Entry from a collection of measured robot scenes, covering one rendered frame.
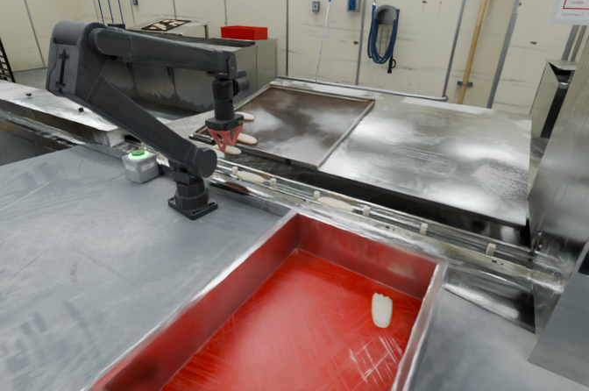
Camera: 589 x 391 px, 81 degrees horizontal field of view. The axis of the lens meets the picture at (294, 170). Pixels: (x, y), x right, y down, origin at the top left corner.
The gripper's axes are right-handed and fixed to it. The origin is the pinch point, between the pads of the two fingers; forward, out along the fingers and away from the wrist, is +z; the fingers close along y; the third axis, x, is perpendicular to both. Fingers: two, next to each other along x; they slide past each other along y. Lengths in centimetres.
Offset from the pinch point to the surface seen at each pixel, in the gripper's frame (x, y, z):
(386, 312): -58, -26, 10
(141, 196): 14.4, -21.3, 11.2
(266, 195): -19.1, -7.4, 7.0
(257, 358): -43, -44, 11
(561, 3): -77, 76, -40
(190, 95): 233, 203, 60
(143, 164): 20.6, -14.6, 5.2
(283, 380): -48, -45, 11
